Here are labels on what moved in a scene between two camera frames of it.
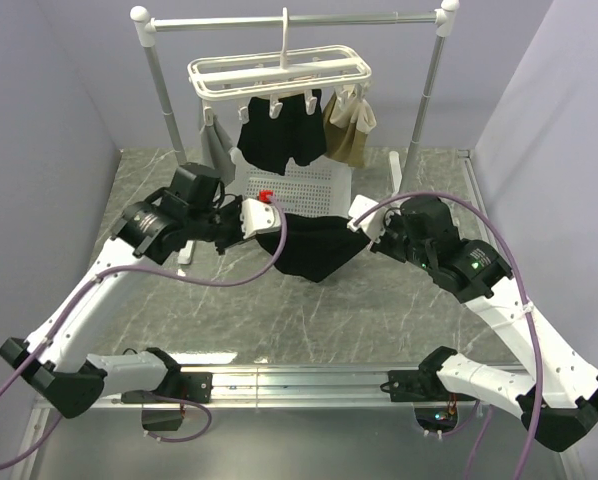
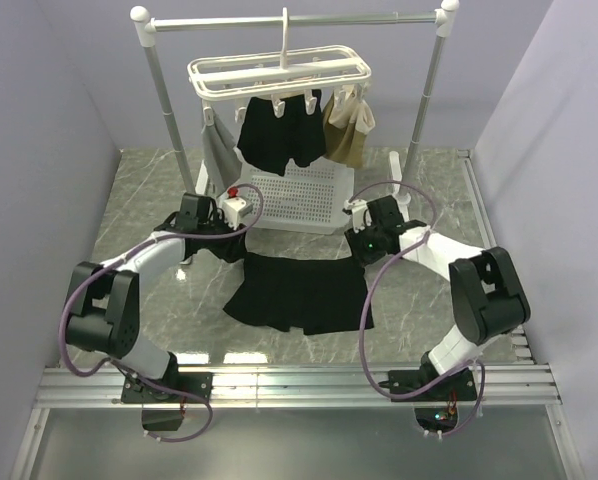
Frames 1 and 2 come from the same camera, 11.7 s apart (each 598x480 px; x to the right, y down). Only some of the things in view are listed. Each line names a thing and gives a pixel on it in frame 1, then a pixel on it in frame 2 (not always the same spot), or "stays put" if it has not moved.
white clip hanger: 239,79 stays put
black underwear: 314,244 -> 316,293
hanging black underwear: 268,143 stays put
